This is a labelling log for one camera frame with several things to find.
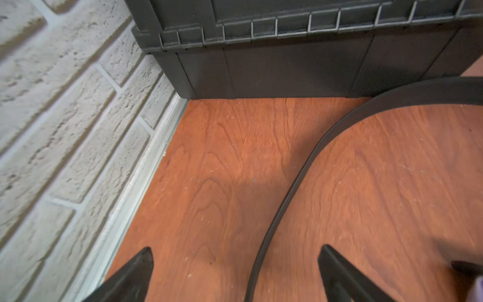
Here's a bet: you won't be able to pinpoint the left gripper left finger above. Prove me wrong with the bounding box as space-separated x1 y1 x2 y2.
83 247 154 302

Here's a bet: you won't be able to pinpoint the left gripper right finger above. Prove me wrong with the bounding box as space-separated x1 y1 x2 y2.
318 244 394 301

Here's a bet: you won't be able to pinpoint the purple trousers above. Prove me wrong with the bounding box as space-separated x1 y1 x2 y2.
465 276 483 302

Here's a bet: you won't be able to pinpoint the black leather belt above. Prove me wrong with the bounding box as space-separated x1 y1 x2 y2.
244 76 482 301

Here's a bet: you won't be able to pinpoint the black plastic toolbox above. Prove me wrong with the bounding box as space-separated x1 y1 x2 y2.
127 1 482 99

